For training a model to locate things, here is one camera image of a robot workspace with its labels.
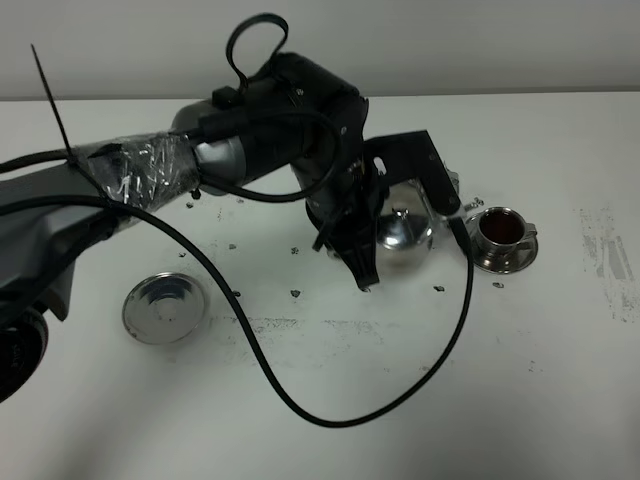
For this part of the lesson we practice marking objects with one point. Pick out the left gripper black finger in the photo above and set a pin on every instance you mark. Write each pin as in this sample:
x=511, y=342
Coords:
x=360, y=258

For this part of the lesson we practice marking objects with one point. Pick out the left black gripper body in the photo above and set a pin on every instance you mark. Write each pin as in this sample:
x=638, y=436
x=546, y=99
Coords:
x=346, y=210

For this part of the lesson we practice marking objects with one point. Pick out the stainless steel teapot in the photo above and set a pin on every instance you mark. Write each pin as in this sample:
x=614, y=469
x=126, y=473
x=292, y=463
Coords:
x=408, y=228

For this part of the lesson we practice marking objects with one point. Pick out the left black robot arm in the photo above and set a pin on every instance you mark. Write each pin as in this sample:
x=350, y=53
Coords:
x=293, y=131

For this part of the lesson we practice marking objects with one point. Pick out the near stainless steel teacup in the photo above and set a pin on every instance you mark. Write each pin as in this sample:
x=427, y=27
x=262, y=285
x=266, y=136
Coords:
x=501, y=231

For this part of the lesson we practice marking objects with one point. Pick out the steel teapot saucer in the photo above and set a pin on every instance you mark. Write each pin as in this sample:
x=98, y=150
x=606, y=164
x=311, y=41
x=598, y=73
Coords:
x=164, y=308

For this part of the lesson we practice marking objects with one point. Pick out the near steel cup saucer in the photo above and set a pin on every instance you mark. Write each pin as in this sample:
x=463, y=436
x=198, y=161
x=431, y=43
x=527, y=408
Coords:
x=517, y=260

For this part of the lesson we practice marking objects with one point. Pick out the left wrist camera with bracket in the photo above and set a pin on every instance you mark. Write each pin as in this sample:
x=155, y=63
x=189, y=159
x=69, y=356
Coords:
x=413, y=156

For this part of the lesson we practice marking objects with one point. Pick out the black cable tie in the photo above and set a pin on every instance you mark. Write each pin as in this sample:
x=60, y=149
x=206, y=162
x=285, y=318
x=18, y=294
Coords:
x=52, y=110

